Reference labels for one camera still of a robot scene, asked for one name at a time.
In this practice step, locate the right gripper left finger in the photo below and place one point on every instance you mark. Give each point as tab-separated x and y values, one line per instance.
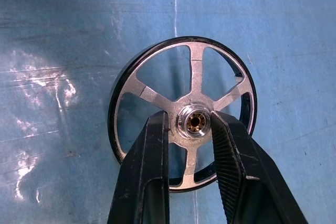
147	169

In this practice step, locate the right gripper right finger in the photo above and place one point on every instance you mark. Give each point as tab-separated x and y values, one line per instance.
246	176

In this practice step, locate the black rimmed spoked rotor wheel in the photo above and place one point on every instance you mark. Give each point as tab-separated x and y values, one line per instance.
195	77

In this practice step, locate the blue plastic table cover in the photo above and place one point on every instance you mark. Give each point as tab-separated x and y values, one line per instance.
52	30

